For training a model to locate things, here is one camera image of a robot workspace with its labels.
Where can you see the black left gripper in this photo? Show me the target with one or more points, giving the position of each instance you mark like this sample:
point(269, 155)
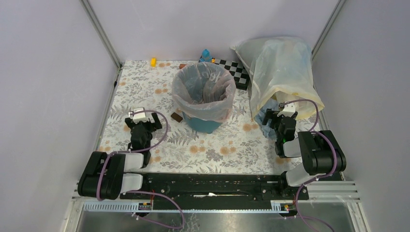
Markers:
point(153, 125)

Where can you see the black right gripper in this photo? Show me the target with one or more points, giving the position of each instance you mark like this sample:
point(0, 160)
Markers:
point(269, 114)

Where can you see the teal plastic trash bin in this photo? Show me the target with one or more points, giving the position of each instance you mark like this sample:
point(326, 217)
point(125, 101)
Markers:
point(201, 125)

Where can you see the pink plastic trash bag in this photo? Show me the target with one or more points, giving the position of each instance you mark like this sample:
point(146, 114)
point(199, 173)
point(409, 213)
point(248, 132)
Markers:
point(208, 66)

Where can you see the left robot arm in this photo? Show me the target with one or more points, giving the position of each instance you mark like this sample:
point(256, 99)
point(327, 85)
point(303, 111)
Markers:
point(106, 176)

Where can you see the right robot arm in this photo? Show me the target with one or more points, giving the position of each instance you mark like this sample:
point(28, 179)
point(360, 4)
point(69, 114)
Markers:
point(319, 150)

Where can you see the blue plastic trash bag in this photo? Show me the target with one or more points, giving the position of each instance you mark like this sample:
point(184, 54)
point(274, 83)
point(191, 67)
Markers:
point(267, 131)

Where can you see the floral table mat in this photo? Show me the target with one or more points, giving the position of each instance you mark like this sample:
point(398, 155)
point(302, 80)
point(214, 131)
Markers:
point(238, 146)

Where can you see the dark brown wooden block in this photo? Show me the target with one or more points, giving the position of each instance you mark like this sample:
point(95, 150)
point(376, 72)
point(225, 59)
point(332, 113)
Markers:
point(176, 117)

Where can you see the black checkered tray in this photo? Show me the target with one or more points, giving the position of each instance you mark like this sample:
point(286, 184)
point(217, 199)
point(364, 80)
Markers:
point(237, 70)

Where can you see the large translucent bag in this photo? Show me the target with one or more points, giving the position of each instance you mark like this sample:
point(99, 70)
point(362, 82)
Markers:
point(280, 67)

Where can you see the yellow toy block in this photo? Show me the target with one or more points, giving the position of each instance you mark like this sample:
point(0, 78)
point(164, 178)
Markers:
point(153, 62)

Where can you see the orange-brown wooden block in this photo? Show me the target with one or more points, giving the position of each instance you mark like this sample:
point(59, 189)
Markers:
point(182, 66)

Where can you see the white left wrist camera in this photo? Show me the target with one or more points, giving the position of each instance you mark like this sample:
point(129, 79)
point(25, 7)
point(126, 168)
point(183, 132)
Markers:
point(138, 115)

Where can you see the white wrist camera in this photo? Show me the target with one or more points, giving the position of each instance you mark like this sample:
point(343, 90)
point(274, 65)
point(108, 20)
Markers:
point(287, 109)
point(138, 115)

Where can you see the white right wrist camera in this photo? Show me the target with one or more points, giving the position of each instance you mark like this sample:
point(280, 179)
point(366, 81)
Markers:
point(287, 109)

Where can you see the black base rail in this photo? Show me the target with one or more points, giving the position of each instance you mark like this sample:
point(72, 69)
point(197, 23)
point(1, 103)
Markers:
point(201, 192)

